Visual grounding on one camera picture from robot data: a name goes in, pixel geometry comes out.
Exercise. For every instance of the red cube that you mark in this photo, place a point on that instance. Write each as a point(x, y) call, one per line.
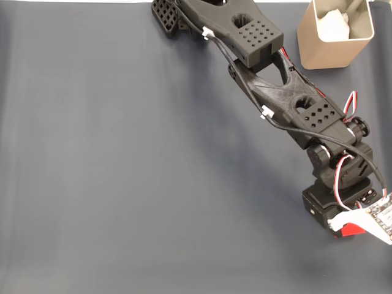
point(352, 229)

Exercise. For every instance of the white crumpled paper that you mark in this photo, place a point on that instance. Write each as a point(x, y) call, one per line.
point(333, 27)

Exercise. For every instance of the beige metal box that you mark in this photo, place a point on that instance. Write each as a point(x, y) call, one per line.
point(321, 55)

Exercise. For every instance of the white camera circuit board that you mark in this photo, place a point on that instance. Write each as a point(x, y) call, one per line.
point(376, 220)

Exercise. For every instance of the dark grey mat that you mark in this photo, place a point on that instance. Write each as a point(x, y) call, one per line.
point(122, 168)

